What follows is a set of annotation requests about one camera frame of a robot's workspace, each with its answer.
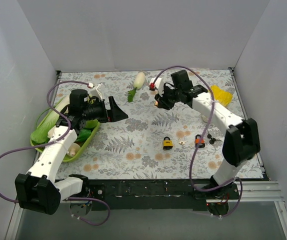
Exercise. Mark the yellow napa cabbage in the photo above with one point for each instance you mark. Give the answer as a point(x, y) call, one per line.
point(222, 96)

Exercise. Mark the yellow padlock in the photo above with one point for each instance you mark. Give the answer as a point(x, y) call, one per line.
point(167, 143)

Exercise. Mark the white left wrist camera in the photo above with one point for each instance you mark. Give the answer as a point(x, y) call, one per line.
point(94, 90)

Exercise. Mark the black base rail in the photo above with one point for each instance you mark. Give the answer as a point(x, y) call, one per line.
point(146, 194)

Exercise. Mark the green napa cabbage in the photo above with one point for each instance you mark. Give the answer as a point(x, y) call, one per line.
point(40, 135)

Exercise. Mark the orange padlock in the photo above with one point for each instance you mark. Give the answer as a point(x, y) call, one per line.
point(199, 141)

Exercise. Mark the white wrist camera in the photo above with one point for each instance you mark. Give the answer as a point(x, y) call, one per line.
point(94, 90)
point(156, 84)

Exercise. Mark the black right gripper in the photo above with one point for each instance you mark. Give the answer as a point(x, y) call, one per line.
point(167, 95)

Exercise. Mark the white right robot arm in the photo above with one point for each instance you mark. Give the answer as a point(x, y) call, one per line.
point(241, 137)

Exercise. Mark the green plastic basket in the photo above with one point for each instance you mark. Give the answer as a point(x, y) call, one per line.
point(83, 145)

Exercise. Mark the white radish with leaves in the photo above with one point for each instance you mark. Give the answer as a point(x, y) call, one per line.
point(138, 83)

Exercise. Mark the floral table mat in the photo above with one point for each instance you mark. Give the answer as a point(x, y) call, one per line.
point(133, 148)

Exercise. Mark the toy mushroom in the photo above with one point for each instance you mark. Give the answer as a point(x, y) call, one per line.
point(73, 150)

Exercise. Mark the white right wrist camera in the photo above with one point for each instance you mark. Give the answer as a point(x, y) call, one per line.
point(156, 84)

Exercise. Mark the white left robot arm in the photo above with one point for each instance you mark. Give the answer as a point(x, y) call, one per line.
point(38, 190)

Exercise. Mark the black keys of orange padlock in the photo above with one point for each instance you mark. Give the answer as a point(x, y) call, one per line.
point(212, 140)

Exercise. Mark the green bok choy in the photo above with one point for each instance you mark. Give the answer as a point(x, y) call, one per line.
point(84, 134)

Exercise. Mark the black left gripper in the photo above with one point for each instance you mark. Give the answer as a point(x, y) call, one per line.
point(109, 110)

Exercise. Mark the round green cabbage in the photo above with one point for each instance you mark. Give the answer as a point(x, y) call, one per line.
point(91, 124)

